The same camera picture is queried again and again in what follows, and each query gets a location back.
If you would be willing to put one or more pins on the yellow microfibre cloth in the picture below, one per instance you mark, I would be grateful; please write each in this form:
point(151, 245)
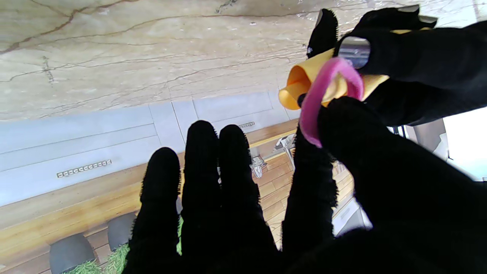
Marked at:
point(304, 76)

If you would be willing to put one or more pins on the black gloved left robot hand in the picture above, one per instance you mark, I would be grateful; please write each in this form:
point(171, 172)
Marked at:
point(426, 57)

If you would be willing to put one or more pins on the printed kitchen backdrop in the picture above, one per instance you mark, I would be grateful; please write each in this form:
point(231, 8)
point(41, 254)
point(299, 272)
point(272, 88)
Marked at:
point(76, 152)

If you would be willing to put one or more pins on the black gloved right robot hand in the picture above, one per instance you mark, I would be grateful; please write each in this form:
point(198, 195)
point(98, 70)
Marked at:
point(380, 198)

